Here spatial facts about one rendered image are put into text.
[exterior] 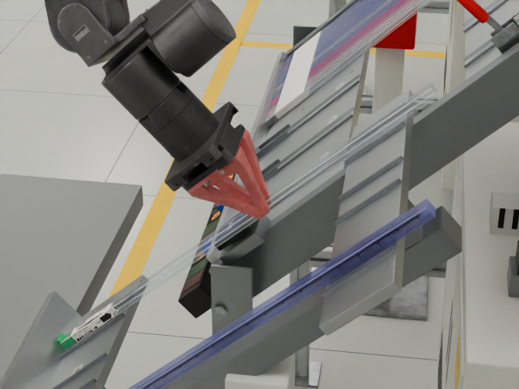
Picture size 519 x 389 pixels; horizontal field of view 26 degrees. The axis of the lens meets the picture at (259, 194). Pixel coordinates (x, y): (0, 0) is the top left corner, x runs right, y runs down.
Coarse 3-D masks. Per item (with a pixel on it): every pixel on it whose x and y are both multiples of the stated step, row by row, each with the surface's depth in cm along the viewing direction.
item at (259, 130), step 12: (276, 60) 193; (276, 72) 187; (276, 84) 184; (264, 96) 179; (264, 108) 175; (264, 120) 172; (252, 132) 168; (264, 132) 170; (240, 180) 155; (228, 216) 146; (216, 228) 144; (216, 252) 139
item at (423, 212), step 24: (408, 216) 84; (432, 216) 83; (384, 240) 85; (336, 264) 87; (288, 288) 90; (312, 288) 88; (264, 312) 90; (216, 336) 93; (240, 336) 92; (192, 360) 94; (144, 384) 96
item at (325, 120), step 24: (360, 72) 159; (312, 96) 167; (336, 96) 157; (360, 96) 152; (288, 120) 167; (312, 120) 158; (336, 120) 149; (264, 144) 165; (288, 144) 158; (312, 144) 149; (336, 144) 142; (264, 168) 154; (288, 168) 149; (336, 168) 135
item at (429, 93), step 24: (432, 96) 102; (384, 120) 104; (360, 144) 106; (312, 168) 108; (288, 192) 109; (240, 216) 112; (216, 240) 113; (168, 264) 117; (144, 288) 118; (120, 312) 120
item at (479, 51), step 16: (480, 0) 143; (496, 0) 138; (512, 0) 134; (464, 16) 143; (496, 16) 134; (512, 16) 130; (464, 32) 138; (480, 32) 134; (480, 48) 129; (496, 48) 126; (480, 64) 126
